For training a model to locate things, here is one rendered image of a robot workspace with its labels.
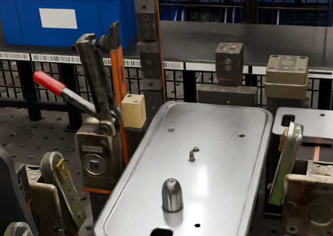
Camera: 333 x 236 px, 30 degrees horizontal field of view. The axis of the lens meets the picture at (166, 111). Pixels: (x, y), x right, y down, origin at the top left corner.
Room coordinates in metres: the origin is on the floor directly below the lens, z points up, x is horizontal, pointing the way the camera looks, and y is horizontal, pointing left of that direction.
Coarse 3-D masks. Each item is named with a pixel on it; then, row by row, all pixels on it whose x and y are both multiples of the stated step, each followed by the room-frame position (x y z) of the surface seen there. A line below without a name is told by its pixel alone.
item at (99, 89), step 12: (84, 36) 0.93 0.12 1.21; (108, 36) 0.91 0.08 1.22; (72, 48) 0.92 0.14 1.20; (84, 48) 0.90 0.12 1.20; (96, 48) 0.91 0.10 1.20; (108, 48) 0.90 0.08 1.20; (84, 60) 0.90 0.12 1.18; (96, 60) 0.93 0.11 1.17; (84, 72) 0.91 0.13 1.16; (96, 72) 0.90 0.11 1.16; (96, 84) 0.90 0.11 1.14; (108, 84) 0.92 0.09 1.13; (96, 96) 0.90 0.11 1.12; (108, 96) 0.92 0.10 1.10; (96, 108) 0.90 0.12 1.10; (108, 108) 0.90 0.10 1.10; (108, 120) 0.90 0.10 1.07
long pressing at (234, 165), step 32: (160, 128) 0.98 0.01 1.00; (192, 128) 0.97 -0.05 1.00; (224, 128) 0.96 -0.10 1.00; (256, 128) 0.96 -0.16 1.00; (160, 160) 0.88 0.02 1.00; (224, 160) 0.86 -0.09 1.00; (256, 160) 0.86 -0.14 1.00; (128, 192) 0.79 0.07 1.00; (160, 192) 0.79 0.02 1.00; (192, 192) 0.78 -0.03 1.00; (224, 192) 0.77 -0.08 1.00; (256, 192) 0.78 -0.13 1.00; (96, 224) 0.72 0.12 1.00; (128, 224) 0.72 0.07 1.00; (160, 224) 0.71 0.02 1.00; (192, 224) 0.71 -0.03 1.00; (224, 224) 0.70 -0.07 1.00
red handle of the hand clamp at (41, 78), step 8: (40, 72) 0.95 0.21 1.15; (40, 80) 0.94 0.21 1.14; (48, 80) 0.94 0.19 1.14; (56, 80) 0.94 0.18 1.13; (48, 88) 0.93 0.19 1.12; (56, 88) 0.93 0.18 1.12; (64, 88) 0.94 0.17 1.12; (64, 96) 0.93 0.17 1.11; (72, 96) 0.93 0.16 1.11; (80, 96) 0.94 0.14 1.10; (80, 104) 0.92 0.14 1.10; (88, 104) 0.92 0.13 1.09; (88, 112) 0.92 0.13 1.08; (112, 120) 0.91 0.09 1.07
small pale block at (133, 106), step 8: (128, 96) 1.00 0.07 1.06; (136, 96) 0.99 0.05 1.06; (128, 104) 0.97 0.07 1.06; (136, 104) 0.97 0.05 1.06; (144, 104) 0.99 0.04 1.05; (128, 112) 0.97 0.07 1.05; (136, 112) 0.97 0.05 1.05; (144, 112) 0.99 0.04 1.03; (128, 120) 0.97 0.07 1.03; (136, 120) 0.97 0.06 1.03; (144, 120) 0.98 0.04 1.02; (128, 128) 0.97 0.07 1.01; (136, 128) 0.97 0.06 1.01; (144, 128) 0.99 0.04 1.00; (128, 136) 0.98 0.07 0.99; (136, 136) 0.97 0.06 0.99; (128, 144) 0.98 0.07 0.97; (136, 144) 0.97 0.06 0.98
